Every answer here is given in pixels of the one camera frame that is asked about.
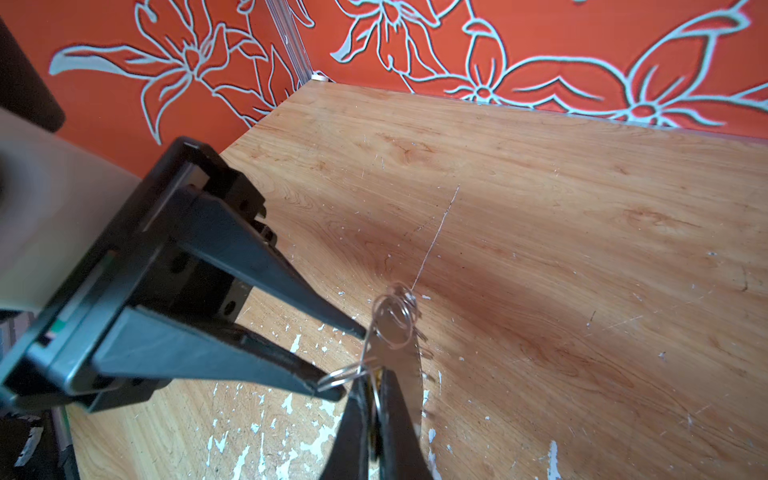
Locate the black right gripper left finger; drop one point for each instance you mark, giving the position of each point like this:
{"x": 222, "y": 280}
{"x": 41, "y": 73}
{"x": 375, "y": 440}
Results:
{"x": 349, "y": 456}

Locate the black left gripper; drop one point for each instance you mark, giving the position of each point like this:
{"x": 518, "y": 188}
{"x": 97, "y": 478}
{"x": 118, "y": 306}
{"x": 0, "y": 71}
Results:
{"x": 156, "y": 299}

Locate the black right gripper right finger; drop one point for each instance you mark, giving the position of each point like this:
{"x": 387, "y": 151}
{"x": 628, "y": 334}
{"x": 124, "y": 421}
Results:
{"x": 400, "y": 456}

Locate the aluminium frame corner post left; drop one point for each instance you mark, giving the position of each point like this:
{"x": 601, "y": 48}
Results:
{"x": 288, "y": 17}

